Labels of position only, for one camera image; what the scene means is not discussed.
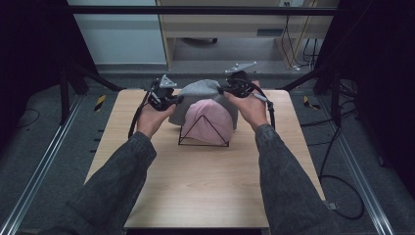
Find person's left hand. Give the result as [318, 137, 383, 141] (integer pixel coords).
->
[135, 103, 177, 140]

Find black metal frame bar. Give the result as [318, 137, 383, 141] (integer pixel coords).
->
[67, 5, 339, 17]

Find aluminium floor rail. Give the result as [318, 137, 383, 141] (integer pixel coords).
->
[0, 94, 84, 235]
[317, 96, 396, 235]

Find pink knit beanie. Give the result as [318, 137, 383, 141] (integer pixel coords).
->
[180, 98, 235, 147]

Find hanging yellow cable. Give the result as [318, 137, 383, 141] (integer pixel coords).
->
[284, 0, 318, 70]

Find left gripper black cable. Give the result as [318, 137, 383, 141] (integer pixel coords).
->
[127, 90, 153, 140]

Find yellow black striped tape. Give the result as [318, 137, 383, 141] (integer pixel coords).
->
[302, 95, 322, 111]
[94, 94, 108, 113]

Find person's right hand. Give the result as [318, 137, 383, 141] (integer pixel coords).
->
[224, 80, 270, 132]

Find thin black floor cable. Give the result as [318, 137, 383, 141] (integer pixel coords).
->
[16, 108, 41, 129]

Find grey knit beanie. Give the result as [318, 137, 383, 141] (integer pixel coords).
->
[167, 78, 240, 132]

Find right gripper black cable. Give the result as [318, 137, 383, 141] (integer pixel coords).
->
[250, 81, 277, 130]

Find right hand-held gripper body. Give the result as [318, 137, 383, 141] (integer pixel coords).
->
[223, 61, 261, 99]

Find hanging black cables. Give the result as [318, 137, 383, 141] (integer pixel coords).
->
[281, 14, 320, 71]

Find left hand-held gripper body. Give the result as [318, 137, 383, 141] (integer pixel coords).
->
[144, 73, 179, 113]

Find white cabinet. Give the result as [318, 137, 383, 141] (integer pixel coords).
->
[66, 0, 167, 66]

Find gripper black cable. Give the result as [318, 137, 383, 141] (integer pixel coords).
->
[127, 90, 153, 140]
[250, 81, 277, 130]

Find black wire triangular rack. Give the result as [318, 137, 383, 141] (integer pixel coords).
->
[177, 114, 230, 148]

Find black metal stand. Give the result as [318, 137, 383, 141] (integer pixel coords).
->
[58, 61, 125, 127]
[276, 63, 345, 127]

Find black curtain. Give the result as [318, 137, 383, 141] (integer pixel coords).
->
[0, 0, 98, 155]
[313, 0, 415, 199]

